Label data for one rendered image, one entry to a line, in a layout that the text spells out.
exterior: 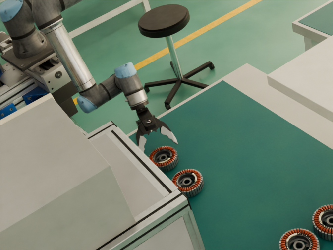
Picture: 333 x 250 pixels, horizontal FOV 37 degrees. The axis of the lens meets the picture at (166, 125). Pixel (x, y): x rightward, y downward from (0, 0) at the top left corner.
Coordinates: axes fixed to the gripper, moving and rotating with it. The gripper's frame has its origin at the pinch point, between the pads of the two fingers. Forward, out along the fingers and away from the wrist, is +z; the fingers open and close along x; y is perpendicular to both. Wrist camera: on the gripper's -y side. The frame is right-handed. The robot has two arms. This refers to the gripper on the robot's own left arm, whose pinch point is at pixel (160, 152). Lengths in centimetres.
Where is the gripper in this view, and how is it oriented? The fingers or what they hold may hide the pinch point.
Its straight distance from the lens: 189.0
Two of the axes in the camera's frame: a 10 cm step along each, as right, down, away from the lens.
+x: -9.1, 4.0, -1.2
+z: 3.8, 9.1, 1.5
